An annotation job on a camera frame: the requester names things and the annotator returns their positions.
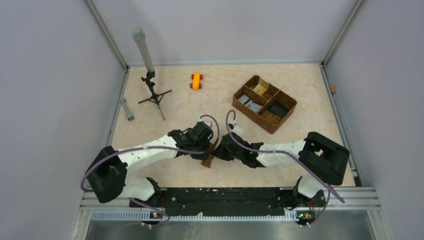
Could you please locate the brown leather card holder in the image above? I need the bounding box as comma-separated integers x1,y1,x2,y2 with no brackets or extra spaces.
201,143,215,169

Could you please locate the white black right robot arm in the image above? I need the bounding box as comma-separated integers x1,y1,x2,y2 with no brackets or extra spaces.
213,132,350,206

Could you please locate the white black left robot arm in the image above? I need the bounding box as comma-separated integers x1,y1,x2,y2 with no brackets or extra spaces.
83,120,214,207

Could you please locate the black card in basket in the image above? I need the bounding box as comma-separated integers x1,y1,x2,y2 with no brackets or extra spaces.
266,100,290,119

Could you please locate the woven wicker divided basket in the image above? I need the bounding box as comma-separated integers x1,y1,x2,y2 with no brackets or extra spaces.
232,75,298,134

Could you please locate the orange toy car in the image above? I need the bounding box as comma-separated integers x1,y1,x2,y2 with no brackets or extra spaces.
189,72,203,90

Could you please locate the black tripod with grey tube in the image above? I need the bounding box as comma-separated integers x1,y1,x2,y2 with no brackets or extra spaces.
131,26,172,121

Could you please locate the small wooden block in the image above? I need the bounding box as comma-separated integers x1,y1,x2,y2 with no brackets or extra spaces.
329,84,337,94

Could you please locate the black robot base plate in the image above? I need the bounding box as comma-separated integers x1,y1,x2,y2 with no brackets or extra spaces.
145,187,326,217

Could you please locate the grey metal bracket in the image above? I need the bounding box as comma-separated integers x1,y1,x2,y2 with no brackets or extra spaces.
120,97,135,122

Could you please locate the aluminium frame rail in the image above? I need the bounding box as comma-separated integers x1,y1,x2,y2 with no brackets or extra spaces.
319,62,381,210

